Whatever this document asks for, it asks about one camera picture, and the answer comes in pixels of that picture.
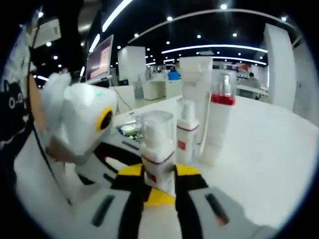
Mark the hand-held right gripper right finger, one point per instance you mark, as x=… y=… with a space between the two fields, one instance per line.
x=192 y=204

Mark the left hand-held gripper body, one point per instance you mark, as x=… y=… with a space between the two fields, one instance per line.
x=82 y=117

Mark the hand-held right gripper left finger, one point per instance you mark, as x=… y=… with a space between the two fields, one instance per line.
x=129 y=199

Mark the silver green skincare sachet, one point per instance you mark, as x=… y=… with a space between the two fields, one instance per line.
x=130 y=130

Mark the small white skincare pump bottle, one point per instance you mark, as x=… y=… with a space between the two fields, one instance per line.
x=187 y=139
x=155 y=159

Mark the white skincare bottle red collar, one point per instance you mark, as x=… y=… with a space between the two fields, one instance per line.
x=216 y=129

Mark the person's left hand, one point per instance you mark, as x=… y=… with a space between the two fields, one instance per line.
x=53 y=104

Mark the large monitor screen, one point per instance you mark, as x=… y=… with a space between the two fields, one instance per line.
x=99 y=59

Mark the pale blue container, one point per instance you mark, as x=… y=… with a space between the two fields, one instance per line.
x=138 y=90

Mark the black and white printed shirt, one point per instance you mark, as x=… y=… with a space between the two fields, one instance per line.
x=12 y=104

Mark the white office counter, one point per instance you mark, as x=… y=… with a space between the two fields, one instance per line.
x=159 y=89

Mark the white ceiling air unit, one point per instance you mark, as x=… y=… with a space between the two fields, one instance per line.
x=47 y=32

